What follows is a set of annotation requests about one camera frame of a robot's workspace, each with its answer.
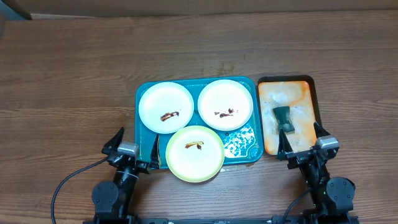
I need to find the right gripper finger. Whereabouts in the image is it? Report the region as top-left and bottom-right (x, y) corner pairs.
(277, 129), (293, 161)
(313, 121), (330, 138)

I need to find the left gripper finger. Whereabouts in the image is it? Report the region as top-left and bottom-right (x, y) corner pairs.
(149, 134), (160, 169)
(101, 127), (125, 155)

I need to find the green yellow scrubbing sponge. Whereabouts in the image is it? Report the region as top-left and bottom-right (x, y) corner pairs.
(272, 106), (295, 133)

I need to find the light green plate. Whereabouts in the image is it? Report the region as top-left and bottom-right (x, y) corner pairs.
(165, 126), (224, 183)

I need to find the white plate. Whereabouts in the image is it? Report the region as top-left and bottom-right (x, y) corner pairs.
(138, 82), (194, 134)
(198, 79), (254, 131)

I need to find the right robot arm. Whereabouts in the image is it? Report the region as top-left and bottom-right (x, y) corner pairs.
(277, 122), (359, 223)

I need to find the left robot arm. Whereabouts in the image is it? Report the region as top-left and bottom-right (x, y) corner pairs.
(91, 128), (160, 224)

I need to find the teal plastic tray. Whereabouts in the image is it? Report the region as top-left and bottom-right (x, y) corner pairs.
(134, 76), (264, 165)

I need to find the black tray with soapy water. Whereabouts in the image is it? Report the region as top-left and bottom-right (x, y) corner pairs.
(258, 80), (317, 155)

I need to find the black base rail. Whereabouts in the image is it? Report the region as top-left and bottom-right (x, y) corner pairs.
(82, 215), (360, 224)

